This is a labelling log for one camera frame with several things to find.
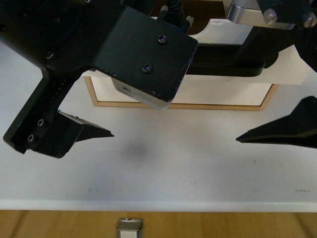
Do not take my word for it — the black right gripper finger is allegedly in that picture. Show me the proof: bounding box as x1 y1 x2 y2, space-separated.
236 96 317 149

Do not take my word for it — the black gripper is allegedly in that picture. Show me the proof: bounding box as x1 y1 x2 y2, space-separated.
0 0 155 153

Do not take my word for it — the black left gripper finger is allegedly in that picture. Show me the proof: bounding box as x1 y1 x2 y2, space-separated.
38 111 113 159

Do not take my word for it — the white drawer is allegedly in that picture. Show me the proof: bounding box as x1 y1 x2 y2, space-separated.
91 77 272 106
85 16 312 86

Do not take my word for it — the black drawer handle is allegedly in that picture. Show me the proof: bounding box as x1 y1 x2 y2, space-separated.
186 44 279 77

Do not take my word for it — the metal floor outlet box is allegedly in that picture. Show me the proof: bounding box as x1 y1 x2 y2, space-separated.
116 218 143 238

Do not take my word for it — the wooden drawer cabinet frame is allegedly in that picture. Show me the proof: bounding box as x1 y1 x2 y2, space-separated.
83 0 280 112

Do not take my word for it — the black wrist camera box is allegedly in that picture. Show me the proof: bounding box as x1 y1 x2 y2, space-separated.
92 7 198 110

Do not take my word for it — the black camera cable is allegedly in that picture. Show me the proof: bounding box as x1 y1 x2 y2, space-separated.
158 0 194 33

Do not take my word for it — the silver camera clamp mount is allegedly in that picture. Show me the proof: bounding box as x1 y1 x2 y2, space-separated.
223 0 317 30

